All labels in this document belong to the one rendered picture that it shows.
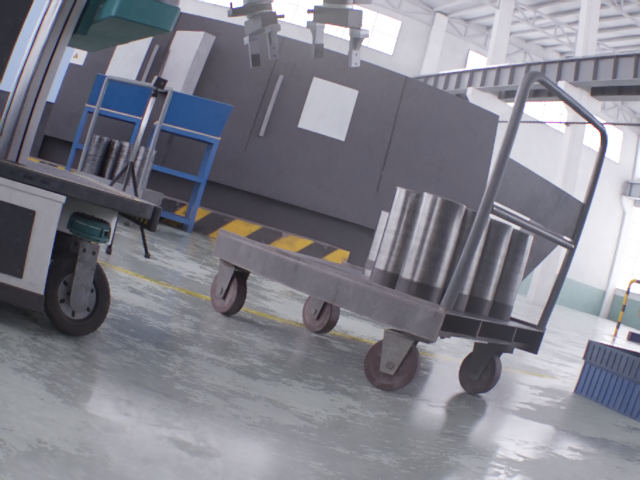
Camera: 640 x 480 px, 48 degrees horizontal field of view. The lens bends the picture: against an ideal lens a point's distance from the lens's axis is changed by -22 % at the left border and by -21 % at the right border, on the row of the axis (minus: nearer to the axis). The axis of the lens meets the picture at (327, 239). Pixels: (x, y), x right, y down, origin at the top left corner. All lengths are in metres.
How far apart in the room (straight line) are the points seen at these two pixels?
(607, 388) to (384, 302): 1.29
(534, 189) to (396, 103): 6.42
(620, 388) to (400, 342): 1.22
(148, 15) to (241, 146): 6.66
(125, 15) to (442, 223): 1.13
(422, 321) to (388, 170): 6.42
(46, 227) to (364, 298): 1.13
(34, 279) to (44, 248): 0.07
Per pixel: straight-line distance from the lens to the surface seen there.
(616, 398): 3.19
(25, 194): 1.55
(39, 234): 1.57
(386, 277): 2.43
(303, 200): 8.37
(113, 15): 1.60
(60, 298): 1.70
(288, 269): 2.62
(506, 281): 2.60
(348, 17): 1.93
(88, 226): 1.66
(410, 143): 8.72
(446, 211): 2.30
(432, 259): 2.30
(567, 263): 2.62
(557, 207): 2.48
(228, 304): 2.90
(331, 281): 2.48
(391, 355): 2.32
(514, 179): 2.26
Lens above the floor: 0.38
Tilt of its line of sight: 1 degrees down
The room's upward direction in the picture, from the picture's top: 17 degrees clockwise
